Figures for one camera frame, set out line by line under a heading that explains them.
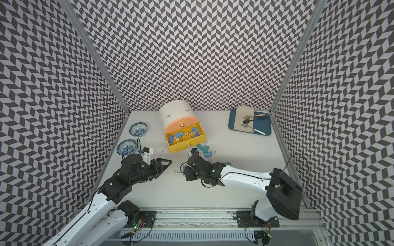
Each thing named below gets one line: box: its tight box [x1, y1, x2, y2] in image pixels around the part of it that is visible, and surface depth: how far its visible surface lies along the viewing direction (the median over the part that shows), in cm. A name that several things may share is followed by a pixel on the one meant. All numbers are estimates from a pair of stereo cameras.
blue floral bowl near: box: [116, 139, 137, 156], surface depth 98 cm
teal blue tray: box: [228, 108, 272, 136], surface depth 112 cm
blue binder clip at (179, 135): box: [174, 131, 184, 142], surface depth 94 cm
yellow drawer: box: [164, 121, 207, 154], surface depth 89 cm
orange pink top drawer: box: [164, 116, 201, 135], surface depth 84 cm
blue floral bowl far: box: [129, 121, 148, 137], surface depth 107 cm
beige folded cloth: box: [233, 105, 255, 134], surface depth 114 cm
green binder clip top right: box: [203, 145, 217, 155], surface depth 99 cm
